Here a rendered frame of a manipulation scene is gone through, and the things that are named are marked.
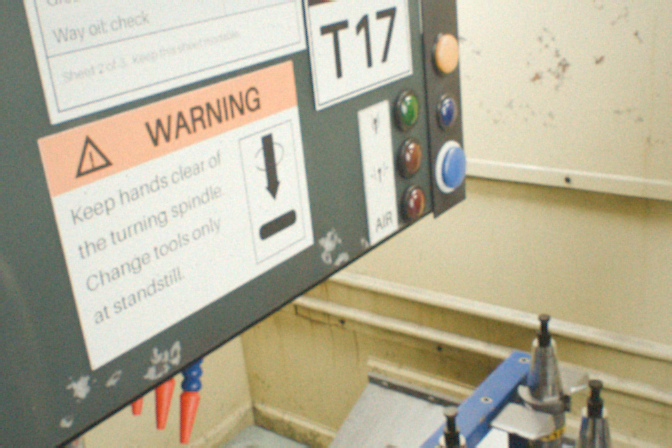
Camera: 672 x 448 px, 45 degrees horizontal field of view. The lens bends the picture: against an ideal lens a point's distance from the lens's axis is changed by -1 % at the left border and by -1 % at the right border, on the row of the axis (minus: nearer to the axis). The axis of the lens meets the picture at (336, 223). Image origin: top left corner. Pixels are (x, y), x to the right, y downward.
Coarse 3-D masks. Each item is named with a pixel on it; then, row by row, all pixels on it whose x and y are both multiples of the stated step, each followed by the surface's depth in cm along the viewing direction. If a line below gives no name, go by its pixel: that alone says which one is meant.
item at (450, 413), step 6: (444, 408) 81; (450, 408) 81; (456, 408) 81; (444, 414) 81; (450, 414) 80; (456, 414) 81; (450, 420) 81; (444, 426) 82; (450, 426) 81; (456, 426) 82; (444, 432) 81; (450, 432) 81; (456, 432) 81; (444, 438) 82; (450, 438) 81; (456, 438) 81; (450, 444) 81; (456, 444) 82
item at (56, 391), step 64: (0, 0) 30; (0, 64) 31; (256, 64) 41; (0, 128) 31; (64, 128) 33; (320, 128) 46; (0, 192) 31; (320, 192) 47; (0, 256) 32; (64, 256) 34; (320, 256) 48; (0, 320) 32; (64, 320) 34; (192, 320) 40; (256, 320) 45; (0, 384) 32; (64, 384) 35; (128, 384) 38
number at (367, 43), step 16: (384, 0) 49; (400, 0) 50; (352, 16) 47; (368, 16) 48; (384, 16) 49; (400, 16) 51; (352, 32) 47; (368, 32) 48; (384, 32) 49; (400, 32) 51; (352, 48) 47; (368, 48) 48; (384, 48) 50; (400, 48) 51; (368, 64) 49; (384, 64) 50; (400, 64) 51
